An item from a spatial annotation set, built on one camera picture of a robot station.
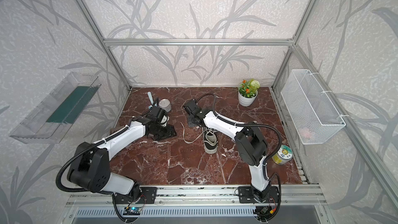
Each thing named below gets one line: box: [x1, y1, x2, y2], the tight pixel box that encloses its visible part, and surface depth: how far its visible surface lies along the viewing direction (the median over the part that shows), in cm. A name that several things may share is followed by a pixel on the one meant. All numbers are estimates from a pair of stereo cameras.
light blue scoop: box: [147, 91, 158, 109], surface depth 114 cm
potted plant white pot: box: [237, 79, 261, 107], surface depth 103 cm
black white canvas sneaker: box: [202, 126, 219, 154], surface depth 88 cm
